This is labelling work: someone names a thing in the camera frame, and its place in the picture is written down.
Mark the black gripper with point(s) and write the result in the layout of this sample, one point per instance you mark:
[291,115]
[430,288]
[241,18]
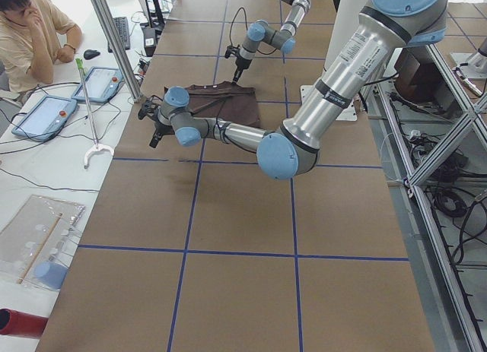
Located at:
[160,130]
[240,64]

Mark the brown t-shirt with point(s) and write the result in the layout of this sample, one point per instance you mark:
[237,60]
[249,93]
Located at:
[225,101]

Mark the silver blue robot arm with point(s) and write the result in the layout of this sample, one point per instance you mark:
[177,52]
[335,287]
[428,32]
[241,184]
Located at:
[260,32]
[293,148]

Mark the green white reacher grabber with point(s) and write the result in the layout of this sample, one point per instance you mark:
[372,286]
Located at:
[97,146]

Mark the far blue teach pendant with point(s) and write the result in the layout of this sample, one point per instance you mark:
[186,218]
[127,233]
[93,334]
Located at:
[102,83]

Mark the blue teach pendant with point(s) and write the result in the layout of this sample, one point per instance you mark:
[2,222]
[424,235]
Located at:
[46,119]
[102,83]

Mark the black box with label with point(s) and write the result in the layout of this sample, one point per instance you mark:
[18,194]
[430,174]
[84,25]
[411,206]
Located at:
[149,41]

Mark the near blue teach pendant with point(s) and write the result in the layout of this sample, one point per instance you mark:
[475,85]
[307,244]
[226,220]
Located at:
[46,119]

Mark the black computer mouse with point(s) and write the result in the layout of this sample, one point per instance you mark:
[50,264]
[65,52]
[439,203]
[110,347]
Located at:
[90,54]

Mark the black keyboard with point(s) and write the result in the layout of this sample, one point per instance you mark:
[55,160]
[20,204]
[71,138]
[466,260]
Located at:
[122,26]

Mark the clear plastic bag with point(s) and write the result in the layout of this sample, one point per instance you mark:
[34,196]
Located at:
[43,230]

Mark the seated person beige shirt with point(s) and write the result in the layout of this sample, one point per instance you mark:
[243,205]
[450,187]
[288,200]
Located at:
[35,35]

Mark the blue plastic cup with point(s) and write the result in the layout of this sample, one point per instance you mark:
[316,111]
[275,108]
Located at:
[51,274]

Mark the red cylinder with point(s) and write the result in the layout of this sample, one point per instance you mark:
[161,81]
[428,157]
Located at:
[21,324]

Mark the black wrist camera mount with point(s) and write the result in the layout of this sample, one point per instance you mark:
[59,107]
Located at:
[232,51]

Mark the aluminium frame post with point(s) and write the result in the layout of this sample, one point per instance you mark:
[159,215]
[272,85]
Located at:
[105,18]

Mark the aluminium table frame rail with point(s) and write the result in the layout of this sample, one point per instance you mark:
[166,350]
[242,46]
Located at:
[433,149]

